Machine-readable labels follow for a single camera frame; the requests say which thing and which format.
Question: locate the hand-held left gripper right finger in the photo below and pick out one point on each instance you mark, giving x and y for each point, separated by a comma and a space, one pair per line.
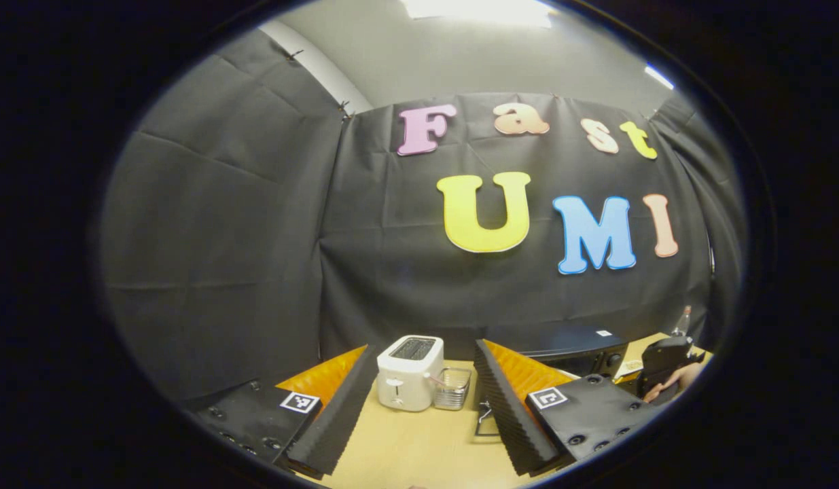
507, 414

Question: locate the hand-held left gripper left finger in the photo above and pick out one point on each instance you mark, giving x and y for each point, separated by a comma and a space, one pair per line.
337, 414

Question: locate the black electric oven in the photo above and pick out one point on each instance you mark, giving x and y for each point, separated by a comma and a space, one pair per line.
568, 343

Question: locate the clear plastic water bottle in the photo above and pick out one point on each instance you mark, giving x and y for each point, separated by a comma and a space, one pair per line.
683, 322

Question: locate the white toaster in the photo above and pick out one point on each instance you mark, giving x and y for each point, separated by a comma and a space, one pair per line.
405, 380

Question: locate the pink striped straw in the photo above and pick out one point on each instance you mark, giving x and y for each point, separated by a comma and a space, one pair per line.
438, 380

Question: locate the black backdrop cloth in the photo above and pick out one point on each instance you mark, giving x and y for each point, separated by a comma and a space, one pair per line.
222, 238

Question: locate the small ceiling light panel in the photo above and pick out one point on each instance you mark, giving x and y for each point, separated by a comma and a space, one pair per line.
659, 76

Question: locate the black cloth clip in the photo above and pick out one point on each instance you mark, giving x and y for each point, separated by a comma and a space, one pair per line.
295, 53
344, 109

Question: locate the large ceiling light panel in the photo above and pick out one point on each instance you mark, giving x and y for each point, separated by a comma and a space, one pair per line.
477, 10

